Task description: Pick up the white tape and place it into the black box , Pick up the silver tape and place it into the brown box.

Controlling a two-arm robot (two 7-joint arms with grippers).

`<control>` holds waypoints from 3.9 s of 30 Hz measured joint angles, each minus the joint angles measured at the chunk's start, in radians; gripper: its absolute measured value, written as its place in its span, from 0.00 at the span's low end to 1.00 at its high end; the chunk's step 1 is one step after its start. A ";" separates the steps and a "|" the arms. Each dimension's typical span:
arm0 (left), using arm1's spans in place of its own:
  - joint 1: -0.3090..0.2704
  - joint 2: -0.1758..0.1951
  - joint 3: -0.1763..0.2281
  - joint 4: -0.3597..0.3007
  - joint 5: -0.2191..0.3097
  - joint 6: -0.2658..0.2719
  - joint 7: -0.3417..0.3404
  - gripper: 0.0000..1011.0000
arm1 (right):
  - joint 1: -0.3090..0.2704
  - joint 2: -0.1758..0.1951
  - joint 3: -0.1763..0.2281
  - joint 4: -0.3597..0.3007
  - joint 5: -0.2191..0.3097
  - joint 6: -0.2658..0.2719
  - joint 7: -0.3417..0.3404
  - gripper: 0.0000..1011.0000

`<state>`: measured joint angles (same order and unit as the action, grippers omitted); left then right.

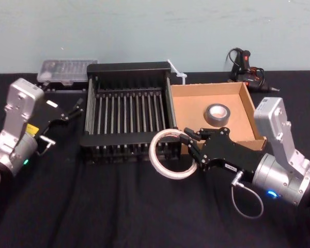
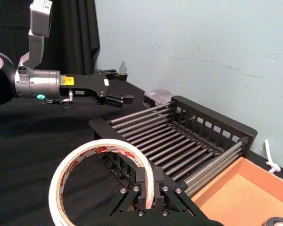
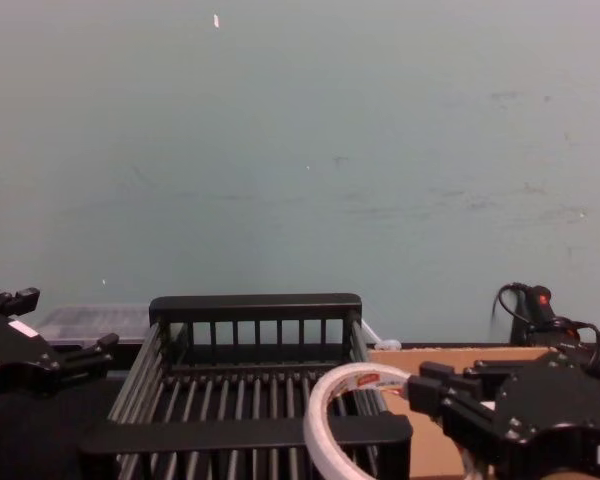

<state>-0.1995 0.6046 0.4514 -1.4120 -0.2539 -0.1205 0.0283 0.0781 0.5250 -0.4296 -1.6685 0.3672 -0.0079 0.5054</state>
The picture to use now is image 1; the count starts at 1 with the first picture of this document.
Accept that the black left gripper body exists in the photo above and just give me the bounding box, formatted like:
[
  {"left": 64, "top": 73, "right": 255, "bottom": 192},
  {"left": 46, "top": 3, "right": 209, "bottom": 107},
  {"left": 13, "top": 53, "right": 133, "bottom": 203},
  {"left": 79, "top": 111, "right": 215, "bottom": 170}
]
[{"left": 28, "top": 98, "right": 71, "bottom": 145}]

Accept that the shallow brown cardboard tray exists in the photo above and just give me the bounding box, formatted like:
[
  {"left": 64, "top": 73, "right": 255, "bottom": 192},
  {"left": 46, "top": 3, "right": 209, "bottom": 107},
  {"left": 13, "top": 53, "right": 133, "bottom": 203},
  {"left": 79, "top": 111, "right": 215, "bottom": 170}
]
[{"left": 169, "top": 82, "right": 268, "bottom": 153}]

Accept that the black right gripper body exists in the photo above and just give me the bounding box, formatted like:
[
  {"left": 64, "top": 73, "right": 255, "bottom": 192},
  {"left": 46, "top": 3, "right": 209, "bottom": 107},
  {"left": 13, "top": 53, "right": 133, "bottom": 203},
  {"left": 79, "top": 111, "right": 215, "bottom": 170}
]
[{"left": 199, "top": 133, "right": 269, "bottom": 179}]

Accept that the wrist cable silver plug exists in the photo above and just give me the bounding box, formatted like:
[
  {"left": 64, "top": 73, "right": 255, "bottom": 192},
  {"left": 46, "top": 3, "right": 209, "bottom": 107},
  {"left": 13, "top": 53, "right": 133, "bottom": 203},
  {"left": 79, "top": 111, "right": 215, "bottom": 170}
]
[
  {"left": 36, "top": 136, "right": 55, "bottom": 157},
  {"left": 230, "top": 172, "right": 265, "bottom": 220}
]

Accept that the black corded tool red switch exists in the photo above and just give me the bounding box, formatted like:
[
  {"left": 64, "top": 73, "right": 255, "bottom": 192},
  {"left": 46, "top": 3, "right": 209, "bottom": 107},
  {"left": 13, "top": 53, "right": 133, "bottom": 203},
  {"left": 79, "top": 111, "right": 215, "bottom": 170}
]
[{"left": 226, "top": 48, "right": 281, "bottom": 93}]

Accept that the roll of white tape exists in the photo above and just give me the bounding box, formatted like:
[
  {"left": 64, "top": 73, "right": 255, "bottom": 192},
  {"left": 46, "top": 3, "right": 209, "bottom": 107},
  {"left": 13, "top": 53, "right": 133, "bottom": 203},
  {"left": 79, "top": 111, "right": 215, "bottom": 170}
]
[{"left": 148, "top": 129, "right": 198, "bottom": 180}]

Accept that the plain pale wall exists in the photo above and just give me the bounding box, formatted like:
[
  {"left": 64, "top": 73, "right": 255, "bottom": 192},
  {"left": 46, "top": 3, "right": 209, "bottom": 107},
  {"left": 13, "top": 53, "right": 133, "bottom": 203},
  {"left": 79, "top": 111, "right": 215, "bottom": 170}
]
[{"left": 0, "top": 0, "right": 310, "bottom": 76}]

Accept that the black table cloth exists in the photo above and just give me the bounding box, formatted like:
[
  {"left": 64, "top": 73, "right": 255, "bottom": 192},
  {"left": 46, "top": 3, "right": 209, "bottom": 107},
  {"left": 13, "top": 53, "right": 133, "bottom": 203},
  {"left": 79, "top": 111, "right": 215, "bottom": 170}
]
[{"left": 0, "top": 69, "right": 310, "bottom": 248}]

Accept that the small white three-armed plastic piece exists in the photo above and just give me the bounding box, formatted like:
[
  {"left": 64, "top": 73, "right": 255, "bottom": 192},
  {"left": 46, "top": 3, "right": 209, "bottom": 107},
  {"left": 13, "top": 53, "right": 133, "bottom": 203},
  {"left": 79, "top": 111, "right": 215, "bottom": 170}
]
[{"left": 166, "top": 59, "right": 188, "bottom": 85}]

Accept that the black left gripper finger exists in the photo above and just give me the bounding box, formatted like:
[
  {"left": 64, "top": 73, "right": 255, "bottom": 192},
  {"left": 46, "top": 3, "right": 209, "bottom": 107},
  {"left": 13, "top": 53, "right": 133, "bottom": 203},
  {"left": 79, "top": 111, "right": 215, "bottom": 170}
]
[{"left": 61, "top": 98, "right": 85, "bottom": 122}]

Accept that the roll of silver tape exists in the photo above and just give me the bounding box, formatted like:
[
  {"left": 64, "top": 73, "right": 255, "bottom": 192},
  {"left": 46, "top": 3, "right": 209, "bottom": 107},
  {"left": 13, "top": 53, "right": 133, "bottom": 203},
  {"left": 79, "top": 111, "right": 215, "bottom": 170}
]
[{"left": 204, "top": 103, "right": 231, "bottom": 128}]

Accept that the left wrist cable silver plug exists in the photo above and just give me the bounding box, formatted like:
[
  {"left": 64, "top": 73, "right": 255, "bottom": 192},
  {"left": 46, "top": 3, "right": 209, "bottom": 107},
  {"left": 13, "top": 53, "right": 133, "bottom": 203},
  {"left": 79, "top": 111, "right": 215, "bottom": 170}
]
[{"left": 36, "top": 136, "right": 55, "bottom": 157}]

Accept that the clear plastic case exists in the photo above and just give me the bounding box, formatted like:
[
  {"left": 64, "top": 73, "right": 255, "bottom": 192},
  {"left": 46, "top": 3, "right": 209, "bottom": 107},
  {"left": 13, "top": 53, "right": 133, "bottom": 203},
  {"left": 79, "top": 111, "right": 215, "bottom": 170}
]
[{"left": 37, "top": 59, "right": 99, "bottom": 92}]

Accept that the black rack with steel bars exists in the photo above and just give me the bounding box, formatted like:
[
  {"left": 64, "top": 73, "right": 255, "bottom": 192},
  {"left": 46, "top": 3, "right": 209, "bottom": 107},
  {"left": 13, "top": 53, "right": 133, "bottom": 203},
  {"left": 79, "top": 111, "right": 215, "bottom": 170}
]
[{"left": 80, "top": 61, "right": 182, "bottom": 165}]

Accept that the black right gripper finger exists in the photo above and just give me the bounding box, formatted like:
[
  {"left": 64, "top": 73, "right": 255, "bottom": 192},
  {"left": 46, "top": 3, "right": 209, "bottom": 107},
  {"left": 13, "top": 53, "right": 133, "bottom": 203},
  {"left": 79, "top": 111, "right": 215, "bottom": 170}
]
[
  {"left": 178, "top": 134, "right": 207, "bottom": 173},
  {"left": 183, "top": 127, "right": 231, "bottom": 142}
]

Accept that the right wrist cable silver plug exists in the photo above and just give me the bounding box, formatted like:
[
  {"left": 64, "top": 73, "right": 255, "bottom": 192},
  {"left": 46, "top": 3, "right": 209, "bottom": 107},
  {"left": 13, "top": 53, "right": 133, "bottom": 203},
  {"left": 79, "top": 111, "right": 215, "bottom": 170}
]
[{"left": 230, "top": 172, "right": 265, "bottom": 220}]

